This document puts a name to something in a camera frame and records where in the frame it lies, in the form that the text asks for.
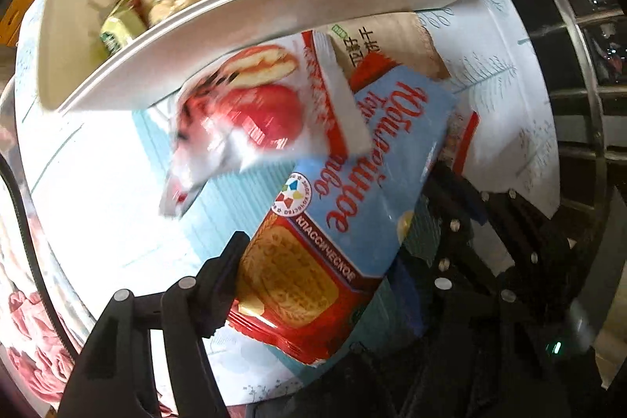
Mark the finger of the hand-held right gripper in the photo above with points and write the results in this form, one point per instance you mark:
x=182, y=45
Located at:
x=455, y=202
x=519, y=222

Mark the white red snack packet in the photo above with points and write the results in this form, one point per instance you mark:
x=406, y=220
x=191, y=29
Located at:
x=254, y=109

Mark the red edged snack packet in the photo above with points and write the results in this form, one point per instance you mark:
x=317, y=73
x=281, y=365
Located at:
x=463, y=139

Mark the green yellow snack packet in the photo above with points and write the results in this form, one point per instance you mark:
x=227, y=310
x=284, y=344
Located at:
x=120, y=36

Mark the brown packet with green label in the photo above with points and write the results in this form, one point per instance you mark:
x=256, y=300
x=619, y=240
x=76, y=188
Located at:
x=387, y=46

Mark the pink floral cloth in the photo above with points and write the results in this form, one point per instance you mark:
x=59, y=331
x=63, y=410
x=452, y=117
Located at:
x=34, y=344

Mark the white plastic tray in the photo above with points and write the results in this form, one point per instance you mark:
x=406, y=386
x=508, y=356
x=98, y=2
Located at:
x=220, y=31

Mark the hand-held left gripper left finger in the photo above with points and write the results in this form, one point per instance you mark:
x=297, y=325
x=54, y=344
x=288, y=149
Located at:
x=223, y=281

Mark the metal window grille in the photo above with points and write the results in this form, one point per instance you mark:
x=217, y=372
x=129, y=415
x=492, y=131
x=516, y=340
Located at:
x=578, y=55

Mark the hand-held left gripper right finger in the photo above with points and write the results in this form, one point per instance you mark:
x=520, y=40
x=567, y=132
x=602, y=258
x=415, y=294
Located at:
x=409, y=295

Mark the blue red biscuit packet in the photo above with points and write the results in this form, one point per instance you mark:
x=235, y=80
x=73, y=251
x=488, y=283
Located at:
x=352, y=212

